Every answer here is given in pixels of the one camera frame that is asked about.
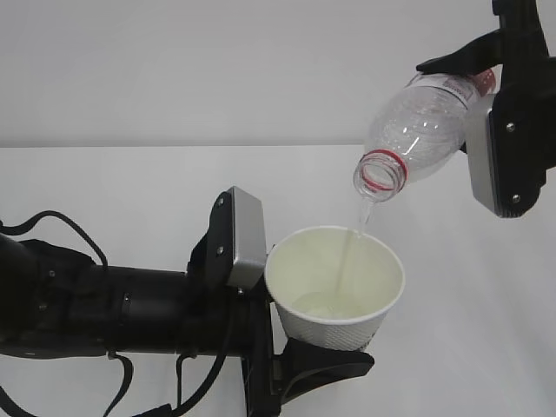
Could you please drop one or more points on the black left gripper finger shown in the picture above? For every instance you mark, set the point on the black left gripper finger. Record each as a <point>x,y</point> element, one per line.
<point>301,368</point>

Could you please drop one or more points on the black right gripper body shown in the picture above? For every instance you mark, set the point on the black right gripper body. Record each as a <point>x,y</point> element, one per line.
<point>528,76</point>

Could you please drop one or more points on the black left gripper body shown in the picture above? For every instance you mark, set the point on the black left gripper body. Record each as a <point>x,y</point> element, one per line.
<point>247,334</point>

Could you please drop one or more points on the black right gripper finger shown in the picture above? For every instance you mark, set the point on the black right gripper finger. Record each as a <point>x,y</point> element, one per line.
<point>479,55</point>

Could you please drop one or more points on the white paper cup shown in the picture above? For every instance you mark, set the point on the white paper cup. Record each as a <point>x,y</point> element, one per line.
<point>333,286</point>

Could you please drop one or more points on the clear plastic water bottle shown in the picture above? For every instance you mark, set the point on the clear plastic water bottle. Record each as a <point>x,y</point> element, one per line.
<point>417,131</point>

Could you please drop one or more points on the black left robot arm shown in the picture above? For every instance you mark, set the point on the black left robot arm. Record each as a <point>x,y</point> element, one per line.
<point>58,303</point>

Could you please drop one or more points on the poured water stream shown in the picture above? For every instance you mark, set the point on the poured water stream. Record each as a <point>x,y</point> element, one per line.
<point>351,252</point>

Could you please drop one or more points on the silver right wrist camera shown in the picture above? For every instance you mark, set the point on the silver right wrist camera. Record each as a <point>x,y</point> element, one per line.
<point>504,136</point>

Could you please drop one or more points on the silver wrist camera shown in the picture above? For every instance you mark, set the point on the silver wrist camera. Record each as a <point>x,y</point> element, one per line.
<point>233,250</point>
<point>504,136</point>

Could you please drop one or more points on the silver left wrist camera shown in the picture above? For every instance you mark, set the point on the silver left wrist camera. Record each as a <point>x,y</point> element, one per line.
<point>233,250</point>

